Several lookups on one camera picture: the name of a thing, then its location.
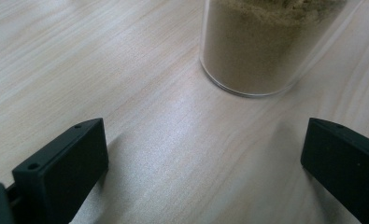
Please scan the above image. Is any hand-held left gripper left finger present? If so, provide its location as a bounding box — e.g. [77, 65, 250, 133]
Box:
[11, 117, 109, 224]

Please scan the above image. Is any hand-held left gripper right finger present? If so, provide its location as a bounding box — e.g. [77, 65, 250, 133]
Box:
[300, 117, 369, 224]

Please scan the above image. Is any glass jar of brown powder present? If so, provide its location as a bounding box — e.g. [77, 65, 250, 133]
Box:
[198, 0, 350, 98]

